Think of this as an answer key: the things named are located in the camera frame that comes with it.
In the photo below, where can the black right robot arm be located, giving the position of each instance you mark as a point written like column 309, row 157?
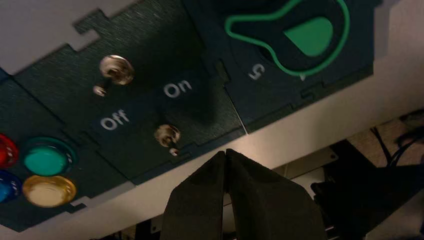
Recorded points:
column 364, row 195

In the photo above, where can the yellow round push button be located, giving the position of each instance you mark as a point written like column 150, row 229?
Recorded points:
column 48, row 192

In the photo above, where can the green rotary knob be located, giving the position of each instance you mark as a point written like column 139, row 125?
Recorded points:
column 311, row 36

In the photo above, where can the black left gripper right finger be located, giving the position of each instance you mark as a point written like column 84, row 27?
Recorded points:
column 271, row 208

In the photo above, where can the blue round push button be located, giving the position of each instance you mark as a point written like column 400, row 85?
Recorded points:
column 8, row 188

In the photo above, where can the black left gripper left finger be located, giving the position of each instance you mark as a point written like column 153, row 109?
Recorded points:
column 195, row 205

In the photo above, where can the gray and teal control box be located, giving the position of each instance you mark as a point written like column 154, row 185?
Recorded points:
column 155, row 43

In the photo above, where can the teal round push button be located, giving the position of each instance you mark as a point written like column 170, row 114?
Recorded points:
column 46, row 160

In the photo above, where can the red round push button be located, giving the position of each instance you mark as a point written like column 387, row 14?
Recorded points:
column 6, row 152

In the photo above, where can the metal toggle switch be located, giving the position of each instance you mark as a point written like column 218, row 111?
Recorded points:
column 166, row 135
column 116, row 69

